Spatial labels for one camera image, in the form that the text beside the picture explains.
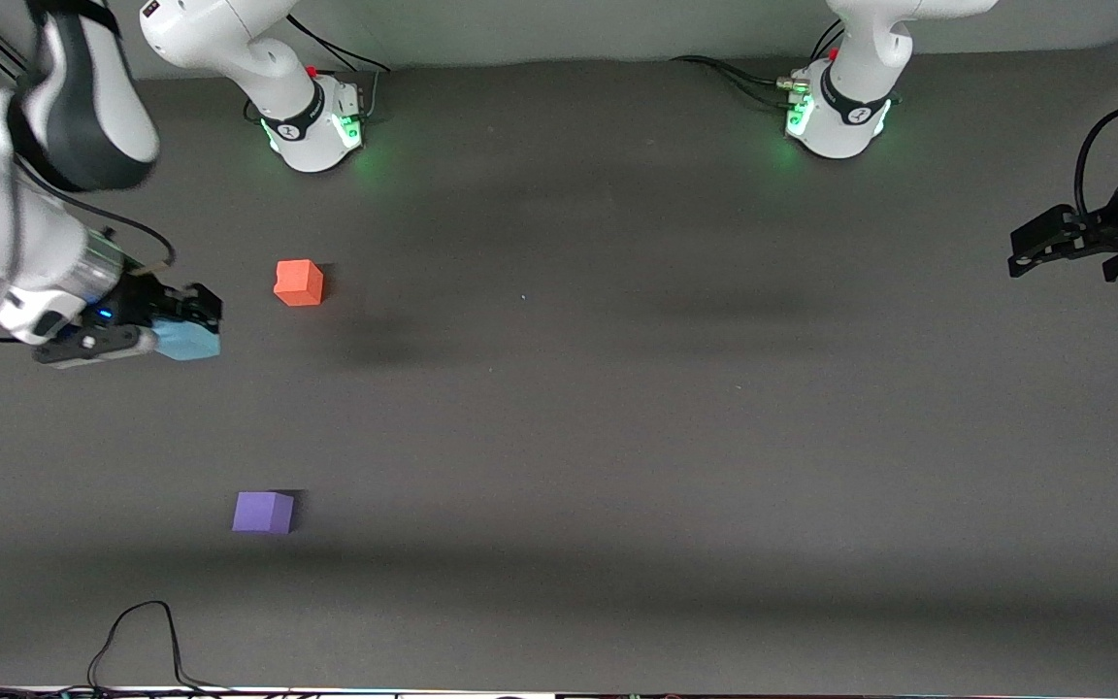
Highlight light blue foam block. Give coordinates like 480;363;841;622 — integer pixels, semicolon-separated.
153;316;222;362

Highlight orange foam block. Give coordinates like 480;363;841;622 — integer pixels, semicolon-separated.
274;259;325;308

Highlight purple foam block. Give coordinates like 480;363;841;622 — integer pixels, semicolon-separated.
232;491;295;535

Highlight black right arm base cables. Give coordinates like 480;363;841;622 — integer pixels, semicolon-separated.
244;15;393;122

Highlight black arm base cables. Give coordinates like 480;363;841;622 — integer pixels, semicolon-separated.
244;15;393;122
673;17;846;110

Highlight black looped table cable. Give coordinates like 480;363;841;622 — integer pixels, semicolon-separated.
88;600;230;695

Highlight black left arm base cables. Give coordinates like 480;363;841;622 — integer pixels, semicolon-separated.
673;17;846;110

